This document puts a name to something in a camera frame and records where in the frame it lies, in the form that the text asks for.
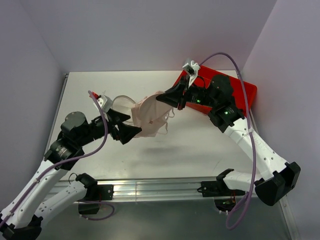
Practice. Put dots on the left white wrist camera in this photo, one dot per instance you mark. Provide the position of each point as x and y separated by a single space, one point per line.
104 102

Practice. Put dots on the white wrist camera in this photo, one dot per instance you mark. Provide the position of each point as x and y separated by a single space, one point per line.
104 102
191 68

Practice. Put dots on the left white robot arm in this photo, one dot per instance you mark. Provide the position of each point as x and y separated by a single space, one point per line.
25 217

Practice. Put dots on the white mesh laundry bag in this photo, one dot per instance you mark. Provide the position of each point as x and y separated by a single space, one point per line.
124 104

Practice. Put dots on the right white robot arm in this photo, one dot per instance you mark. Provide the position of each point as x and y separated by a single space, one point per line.
272 176

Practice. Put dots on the aluminium mounting rail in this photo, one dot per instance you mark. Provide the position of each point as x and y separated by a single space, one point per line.
153 189

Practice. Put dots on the beige pink bra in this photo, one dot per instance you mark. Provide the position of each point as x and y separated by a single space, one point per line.
151 116

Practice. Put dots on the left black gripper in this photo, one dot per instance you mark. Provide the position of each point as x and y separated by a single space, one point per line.
125 132

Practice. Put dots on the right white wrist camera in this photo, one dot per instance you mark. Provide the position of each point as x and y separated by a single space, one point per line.
191 68

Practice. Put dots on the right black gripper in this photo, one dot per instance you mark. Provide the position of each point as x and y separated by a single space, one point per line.
172 97

